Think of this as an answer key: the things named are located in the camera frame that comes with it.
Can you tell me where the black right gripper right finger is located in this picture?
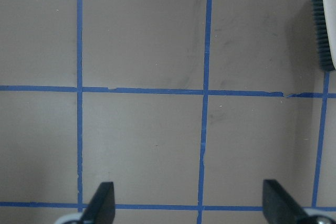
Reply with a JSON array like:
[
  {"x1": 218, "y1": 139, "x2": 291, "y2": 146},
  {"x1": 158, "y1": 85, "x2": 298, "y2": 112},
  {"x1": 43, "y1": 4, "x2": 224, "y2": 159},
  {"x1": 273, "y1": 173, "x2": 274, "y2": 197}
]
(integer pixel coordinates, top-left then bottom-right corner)
[{"x1": 262, "y1": 179, "x2": 336, "y2": 224}]

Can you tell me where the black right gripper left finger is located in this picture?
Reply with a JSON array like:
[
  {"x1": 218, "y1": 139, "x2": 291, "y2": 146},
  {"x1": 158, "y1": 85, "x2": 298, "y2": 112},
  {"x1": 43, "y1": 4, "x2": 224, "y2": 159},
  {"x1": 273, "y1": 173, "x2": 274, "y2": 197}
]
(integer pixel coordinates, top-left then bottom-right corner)
[{"x1": 54, "y1": 182, "x2": 116, "y2": 224}]

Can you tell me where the white hand brush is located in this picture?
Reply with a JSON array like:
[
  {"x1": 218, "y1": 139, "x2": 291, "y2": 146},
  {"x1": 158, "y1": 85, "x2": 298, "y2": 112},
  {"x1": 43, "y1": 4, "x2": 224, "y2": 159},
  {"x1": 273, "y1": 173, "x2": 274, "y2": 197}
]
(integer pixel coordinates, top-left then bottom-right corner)
[{"x1": 311, "y1": 0, "x2": 335, "y2": 72}]

